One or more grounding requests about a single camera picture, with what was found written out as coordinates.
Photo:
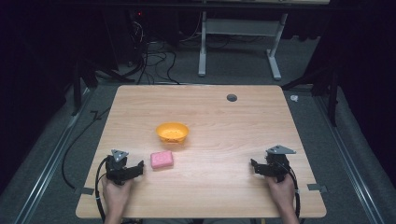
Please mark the white desk frame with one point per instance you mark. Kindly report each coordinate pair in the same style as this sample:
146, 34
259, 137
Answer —
239, 27

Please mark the pink soap bar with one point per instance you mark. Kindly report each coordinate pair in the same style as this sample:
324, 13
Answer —
162, 159

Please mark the person's left hand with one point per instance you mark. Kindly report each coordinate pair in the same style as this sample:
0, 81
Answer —
115, 194

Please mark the orange plastic bowl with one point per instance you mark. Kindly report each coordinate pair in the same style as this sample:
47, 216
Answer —
172, 132

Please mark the person's right hand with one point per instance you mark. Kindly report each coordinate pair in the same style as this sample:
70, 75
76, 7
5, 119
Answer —
281, 193

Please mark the grey table grommet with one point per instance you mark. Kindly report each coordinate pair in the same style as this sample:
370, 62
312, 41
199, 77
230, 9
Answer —
232, 98

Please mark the small white floor object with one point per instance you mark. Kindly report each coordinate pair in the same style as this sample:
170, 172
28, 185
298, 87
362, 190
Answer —
294, 98

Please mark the black metal stand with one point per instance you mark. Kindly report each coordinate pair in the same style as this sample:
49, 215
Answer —
331, 90
77, 84

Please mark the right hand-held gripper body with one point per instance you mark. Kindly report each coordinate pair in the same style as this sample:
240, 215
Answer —
277, 163

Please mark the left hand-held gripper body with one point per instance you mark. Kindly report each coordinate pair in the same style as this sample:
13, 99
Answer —
117, 168

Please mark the metal floor rail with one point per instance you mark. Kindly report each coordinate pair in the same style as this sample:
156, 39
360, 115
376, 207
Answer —
46, 161
348, 155

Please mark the grey tape piece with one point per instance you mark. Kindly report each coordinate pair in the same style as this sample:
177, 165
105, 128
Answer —
84, 190
317, 187

